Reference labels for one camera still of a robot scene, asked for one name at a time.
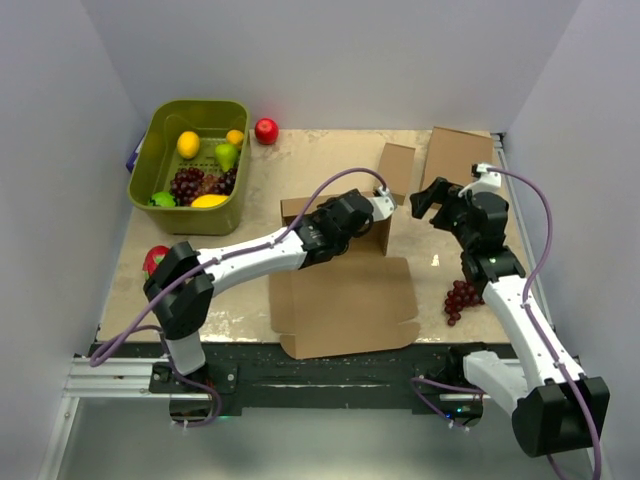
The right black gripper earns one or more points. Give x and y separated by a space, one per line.
422 201

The cardboard paper box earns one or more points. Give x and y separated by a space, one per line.
362 301

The red grapes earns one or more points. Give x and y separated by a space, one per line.
460 296

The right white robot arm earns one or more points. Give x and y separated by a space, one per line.
553 405

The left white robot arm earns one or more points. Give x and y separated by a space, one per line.
182 286

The small folded cardboard box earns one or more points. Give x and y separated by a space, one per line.
395 167

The large folded cardboard box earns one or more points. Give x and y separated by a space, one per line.
452 153

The red apple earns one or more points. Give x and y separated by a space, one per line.
266 131

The green pear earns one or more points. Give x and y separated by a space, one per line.
226 156

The small orange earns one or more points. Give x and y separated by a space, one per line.
235 138

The yellow mango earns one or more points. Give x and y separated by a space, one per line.
209 201

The dark grapes in basket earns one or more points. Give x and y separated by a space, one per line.
188 184

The yellow lemon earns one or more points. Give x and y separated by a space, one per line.
188 145

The green lime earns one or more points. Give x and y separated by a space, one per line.
162 199

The red dragon fruit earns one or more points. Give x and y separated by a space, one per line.
153 258

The green plastic basket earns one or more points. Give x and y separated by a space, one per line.
159 161

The purple white booklet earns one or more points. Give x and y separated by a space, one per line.
133 156

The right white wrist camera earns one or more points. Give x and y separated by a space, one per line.
485 180

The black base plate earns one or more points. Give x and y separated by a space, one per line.
262 375

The right aluminium rail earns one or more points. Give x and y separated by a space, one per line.
513 186

